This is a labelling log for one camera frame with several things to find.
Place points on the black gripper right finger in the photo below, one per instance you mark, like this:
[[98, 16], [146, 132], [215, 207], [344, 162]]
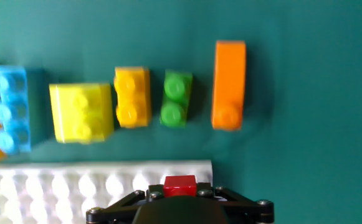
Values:
[[246, 207]]

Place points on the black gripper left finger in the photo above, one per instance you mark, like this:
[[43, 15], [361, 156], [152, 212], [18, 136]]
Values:
[[118, 207]]

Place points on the small red block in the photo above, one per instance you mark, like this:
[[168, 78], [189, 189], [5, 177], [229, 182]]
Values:
[[180, 186]]

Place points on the white studded baseplate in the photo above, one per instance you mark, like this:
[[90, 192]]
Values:
[[74, 193]]

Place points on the large lime yellow block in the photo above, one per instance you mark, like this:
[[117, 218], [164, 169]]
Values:
[[81, 113]]

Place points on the yellow-orange two-stud block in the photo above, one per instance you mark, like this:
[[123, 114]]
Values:
[[133, 98]]

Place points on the green cutting mat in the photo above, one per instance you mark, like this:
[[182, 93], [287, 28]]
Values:
[[308, 109]]

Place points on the green two-stud block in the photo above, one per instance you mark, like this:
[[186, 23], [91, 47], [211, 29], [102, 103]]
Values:
[[175, 99]]

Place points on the orange sloped block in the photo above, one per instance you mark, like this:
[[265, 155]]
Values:
[[229, 84]]

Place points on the light blue three-stud block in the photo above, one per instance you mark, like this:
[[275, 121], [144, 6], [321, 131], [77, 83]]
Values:
[[11, 102]]

